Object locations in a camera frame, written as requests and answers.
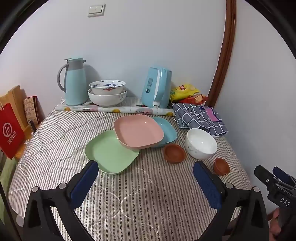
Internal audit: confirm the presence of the blue square plate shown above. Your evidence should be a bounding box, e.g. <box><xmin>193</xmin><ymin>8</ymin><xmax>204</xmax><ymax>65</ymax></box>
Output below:
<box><xmin>150</xmin><ymin>116</ymin><xmax>178</xmax><ymax>149</ymax></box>

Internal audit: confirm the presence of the rolled fruit-print tablecloth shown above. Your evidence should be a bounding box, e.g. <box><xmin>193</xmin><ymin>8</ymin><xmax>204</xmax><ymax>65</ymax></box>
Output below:
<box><xmin>54</xmin><ymin>104</ymin><xmax>175</xmax><ymax>117</ymax></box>

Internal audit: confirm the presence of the plain white bowl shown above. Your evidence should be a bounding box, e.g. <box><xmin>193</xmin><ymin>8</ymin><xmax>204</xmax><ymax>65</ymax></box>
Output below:
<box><xmin>184</xmin><ymin>128</ymin><xmax>218</xmax><ymax>160</ymax></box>

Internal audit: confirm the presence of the white light switch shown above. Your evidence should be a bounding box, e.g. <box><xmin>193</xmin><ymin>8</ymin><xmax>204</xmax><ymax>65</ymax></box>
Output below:
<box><xmin>87</xmin><ymin>4</ymin><xmax>105</xmax><ymax>18</ymax></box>

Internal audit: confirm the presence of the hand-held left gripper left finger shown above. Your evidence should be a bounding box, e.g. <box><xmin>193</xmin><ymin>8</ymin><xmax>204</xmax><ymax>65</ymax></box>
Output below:
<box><xmin>23</xmin><ymin>160</ymin><xmax>100</xmax><ymax>241</ymax></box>

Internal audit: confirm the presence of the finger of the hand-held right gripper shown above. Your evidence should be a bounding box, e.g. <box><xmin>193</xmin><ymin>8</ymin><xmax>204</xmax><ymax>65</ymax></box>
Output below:
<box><xmin>254</xmin><ymin>165</ymin><xmax>277</xmax><ymax>186</ymax></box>
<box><xmin>272</xmin><ymin>166</ymin><xmax>296</xmax><ymax>186</ymax></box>

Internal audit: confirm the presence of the small brown clay bowl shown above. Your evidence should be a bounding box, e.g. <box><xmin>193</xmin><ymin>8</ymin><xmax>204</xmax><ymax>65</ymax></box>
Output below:
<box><xmin>213</xmin><ymin>158</ymin><xmax>230</xmax><ymax>176</ymax></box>

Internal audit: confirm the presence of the blue checked cloth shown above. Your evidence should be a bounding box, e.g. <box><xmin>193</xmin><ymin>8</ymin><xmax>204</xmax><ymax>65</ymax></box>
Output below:
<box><xmin>172</xmin><ymin>103</ymin><xmax>228</xmax><ymax>137</ymax></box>

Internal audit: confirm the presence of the wooden stool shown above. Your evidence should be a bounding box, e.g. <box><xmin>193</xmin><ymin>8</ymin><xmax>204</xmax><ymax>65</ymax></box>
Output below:
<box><xmin>14</xmin><ymin>123</ymin><xmax>42</xmax><ymax>160</ymax></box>

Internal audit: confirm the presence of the large white serving bowl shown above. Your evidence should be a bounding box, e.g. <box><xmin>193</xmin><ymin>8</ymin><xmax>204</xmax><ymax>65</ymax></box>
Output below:
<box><xmin>88</xmin><ymin>88</ymin><xmax>127</xmax><ymax>107</ymax></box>

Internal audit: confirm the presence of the blue and red patterned bowl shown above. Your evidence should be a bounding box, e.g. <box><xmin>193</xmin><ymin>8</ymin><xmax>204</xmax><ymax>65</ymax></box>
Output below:
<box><xmin>89</xmin><ymin>80</ymin><xmax>126</xmax><ymax>95</ymax></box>

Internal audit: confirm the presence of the yellow snack bag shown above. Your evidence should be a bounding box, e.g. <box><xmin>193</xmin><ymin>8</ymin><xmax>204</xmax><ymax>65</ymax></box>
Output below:
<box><xmin>170</xmin><ymin>84</ymin><xmax>200</xmax><ymax>102</ymax></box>

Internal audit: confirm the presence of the striped quilted table cover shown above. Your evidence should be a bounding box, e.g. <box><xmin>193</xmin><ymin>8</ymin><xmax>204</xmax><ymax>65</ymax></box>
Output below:
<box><xmin>8</xmin><ymin>96</ymin><xmax>252</xmax><ymax>237</ymax></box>

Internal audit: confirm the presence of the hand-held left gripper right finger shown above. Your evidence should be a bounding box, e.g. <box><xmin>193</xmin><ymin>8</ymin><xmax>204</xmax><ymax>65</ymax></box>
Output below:
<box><xmin>193</xmin><ymin>161</ymin><xmax>270</xmax><ymax>241</ymax></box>

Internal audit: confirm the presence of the light blue electric kettle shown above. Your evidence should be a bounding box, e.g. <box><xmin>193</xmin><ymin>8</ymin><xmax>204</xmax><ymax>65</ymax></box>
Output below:
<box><xmin>141</xmin><ymin>67</ymin><xmax>172</xmax><ymax>108</ymax></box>

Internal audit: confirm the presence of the green square plate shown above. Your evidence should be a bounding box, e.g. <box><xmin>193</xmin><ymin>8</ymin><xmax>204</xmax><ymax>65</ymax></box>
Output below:
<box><xmin>85</xmin><ymin>130</ymin><xmax>140</xmax><ymax>175</ymax></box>
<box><xmin>113</xmin><ymin>115</ymin><xmax>164</xmax><ymax>150</ymax></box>

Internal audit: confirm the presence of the red paper bag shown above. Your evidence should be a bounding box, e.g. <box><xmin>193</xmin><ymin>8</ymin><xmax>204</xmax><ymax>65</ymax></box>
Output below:
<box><xmin>0</xmin><ymin>103</ymin><xmax>25</xmax><ymax>160</ymax></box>

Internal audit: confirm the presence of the person's right hand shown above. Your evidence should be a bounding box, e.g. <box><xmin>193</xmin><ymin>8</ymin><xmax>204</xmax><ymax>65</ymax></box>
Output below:
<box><xmin>269</xmin><ymin>207</ymin><xmax>281</xmax><ymax>237</ymax></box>

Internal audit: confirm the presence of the light blue thermos jug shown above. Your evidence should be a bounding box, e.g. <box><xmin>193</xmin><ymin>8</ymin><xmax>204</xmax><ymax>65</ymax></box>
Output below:
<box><xmin>57</xmin><ymin>57</ymin><xmax>88</xmax><ymax>106</ymax></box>

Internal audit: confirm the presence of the wooden cutting board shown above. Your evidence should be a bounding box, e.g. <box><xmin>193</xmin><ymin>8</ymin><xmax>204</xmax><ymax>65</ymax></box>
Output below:
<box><xmin>0</xmin><ymin>85</ymin><xmax>28</xmax><ymax>130</ymax></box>

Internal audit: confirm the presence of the green cloth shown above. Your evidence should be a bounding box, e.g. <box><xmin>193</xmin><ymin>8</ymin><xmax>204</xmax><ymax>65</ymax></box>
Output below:
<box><xmin>0</xmin><ymin>158</ymin><xmax>16</xmax><ymax>223</ymax></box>

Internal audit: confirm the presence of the brown patterned box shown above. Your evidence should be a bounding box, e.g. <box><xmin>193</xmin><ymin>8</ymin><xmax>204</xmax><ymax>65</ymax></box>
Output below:
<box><xmin>23</xmin><ymin>95</ymin><xmax>40</xmax><ymax>126</ymax></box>

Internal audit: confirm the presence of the red snack bag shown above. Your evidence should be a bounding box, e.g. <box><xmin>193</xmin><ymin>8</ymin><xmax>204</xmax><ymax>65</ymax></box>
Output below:
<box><xmin>179</xmin><ymin>93</ymin><xmax>207</xmax><ymax>105</ymax></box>

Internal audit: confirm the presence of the wooden door frame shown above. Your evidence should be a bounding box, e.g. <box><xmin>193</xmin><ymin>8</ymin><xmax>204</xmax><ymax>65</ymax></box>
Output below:
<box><xmin>206</xmin><ymin>0</ymin><xmax>237</xmax><ymax>100</ymax></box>

